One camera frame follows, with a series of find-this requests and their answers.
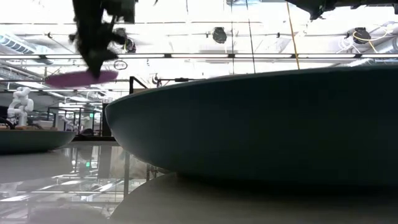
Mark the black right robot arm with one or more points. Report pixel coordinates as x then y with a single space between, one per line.
317 6

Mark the long ceiling light strip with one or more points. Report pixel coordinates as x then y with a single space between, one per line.
199 56

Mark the dark green plate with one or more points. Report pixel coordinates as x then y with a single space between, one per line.
248 124
31 141

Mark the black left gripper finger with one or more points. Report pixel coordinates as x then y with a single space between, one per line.
94 68

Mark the purple plate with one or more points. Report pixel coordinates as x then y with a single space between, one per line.
68 80

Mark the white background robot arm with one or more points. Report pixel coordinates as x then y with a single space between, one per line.
21 104

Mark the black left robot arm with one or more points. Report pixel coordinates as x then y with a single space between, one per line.
121 9

